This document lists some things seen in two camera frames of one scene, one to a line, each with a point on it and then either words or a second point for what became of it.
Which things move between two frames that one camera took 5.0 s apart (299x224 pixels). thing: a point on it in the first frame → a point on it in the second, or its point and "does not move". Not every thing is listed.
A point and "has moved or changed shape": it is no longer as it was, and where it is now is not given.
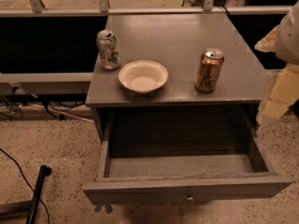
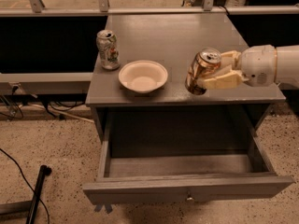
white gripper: x=289 y=44 → x=258 y=64
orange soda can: x=210 y=67 has moved or changed shape
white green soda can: x=107 y=45 does not move
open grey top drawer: x=157 y=155 does not move
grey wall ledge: x=45 y=83 does not move
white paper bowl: x=143 y=76 does not move
